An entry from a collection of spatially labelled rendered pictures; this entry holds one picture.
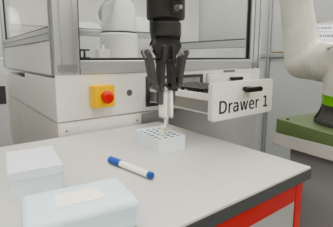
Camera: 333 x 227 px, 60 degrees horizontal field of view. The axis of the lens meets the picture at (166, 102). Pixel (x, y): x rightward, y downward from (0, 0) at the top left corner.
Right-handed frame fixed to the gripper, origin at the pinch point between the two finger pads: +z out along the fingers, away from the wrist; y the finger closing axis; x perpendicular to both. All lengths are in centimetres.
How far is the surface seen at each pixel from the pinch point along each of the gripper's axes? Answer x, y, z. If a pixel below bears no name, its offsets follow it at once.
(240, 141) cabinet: 36, 68, 30
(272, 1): 115, 190, -61
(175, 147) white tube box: -1.6, 1.8, 11.4
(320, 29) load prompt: 27, 117, -26
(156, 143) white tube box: -0.7, -3.3, 9.7
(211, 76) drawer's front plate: 33, 45, -4
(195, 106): 7.7, 15.9, 3.3
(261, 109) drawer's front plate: 0.6, 37.9, 5.4
